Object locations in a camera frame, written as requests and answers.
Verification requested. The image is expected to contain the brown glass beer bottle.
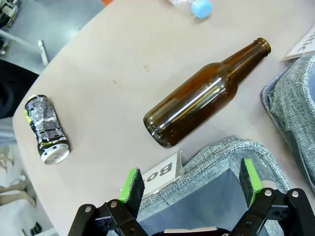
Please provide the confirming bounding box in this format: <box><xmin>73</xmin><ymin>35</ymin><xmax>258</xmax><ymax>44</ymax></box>
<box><xmin>143</xmin><ymin>37</ymin><xmax>272</xmax><ymax>148</ymax></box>

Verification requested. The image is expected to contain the white Bottle label sign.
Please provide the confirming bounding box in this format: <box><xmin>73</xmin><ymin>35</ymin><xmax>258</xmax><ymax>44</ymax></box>
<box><xmin>119</xmin><ymin>150</ymin><xmax>183</xmax><ymax>197</ymax></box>

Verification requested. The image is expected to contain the grey fabric basket for bottles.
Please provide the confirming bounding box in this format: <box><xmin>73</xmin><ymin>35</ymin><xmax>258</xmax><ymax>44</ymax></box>
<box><xmin>136</xmin><ymin>136</ymin><xmax>292</xmax><ymax>236</ymax></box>

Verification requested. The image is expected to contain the grey fabric basket for plastic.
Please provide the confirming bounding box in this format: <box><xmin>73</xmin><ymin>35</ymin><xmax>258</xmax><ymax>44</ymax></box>
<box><xmin>260</xmin><ymin>54</ymin><xmax>315</xmax><ymax>195</ymax></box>

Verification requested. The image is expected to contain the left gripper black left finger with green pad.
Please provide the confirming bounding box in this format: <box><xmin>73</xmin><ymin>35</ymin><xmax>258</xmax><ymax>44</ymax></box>
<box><xmin>67</xmin><ymin>168</ymin><xmax>148</xmax><ymax>236</ymax></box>

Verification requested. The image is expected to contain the grey metal frame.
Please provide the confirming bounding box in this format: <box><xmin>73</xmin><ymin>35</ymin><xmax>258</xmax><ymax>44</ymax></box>
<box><xmin>0</xmin><ymin>29</ymin><xmax>50</xmax><ymax>66</ymax></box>

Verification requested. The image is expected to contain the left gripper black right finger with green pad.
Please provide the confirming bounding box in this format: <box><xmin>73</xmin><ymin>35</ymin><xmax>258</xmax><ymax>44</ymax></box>
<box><xmin>230</xmin><ymin>157</ymin><xmax>315</xmax><ymax>236</ymax></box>

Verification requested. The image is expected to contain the white Plastic label sign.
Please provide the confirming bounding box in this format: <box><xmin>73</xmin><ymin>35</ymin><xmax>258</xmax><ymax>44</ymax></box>
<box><xmin>280</xmin><ymin>29</ymin><xmax>315</xmax><ymax>62</ymax></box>

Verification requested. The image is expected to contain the silver crushed can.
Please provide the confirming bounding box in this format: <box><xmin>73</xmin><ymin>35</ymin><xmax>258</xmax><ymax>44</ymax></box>
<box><xmin>24</xmin><ymin>94</ymin><xmax>71</xmax><ymax>165</ymax></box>

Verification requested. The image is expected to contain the clear plastic bottle blue cap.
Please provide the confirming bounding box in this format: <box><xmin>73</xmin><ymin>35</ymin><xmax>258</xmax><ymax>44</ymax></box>
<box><xmin>167</xmin><ymin>0</ymin><xmax>214</xmax><ymax>19</ymax></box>

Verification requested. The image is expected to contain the black office chair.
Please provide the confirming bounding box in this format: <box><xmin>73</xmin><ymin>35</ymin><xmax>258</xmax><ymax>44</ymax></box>
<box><xmin>0</xmin><ymin>59</ymin><xmax>40</xmax><ymax>120</ymax></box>

